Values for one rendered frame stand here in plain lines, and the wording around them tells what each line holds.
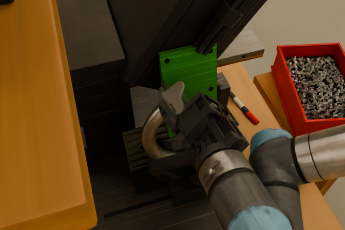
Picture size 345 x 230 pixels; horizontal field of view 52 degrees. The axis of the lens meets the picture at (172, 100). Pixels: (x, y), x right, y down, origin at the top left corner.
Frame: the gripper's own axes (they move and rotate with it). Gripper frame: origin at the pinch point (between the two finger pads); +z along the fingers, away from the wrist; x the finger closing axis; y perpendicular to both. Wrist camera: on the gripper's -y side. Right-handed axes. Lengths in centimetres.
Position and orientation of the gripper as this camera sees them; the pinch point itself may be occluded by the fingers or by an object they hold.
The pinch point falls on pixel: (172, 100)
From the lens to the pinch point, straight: 69.0
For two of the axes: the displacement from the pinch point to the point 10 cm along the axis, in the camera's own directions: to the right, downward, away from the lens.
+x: -7.3, -3.9, -5.6
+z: -2.9, -5.6, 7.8
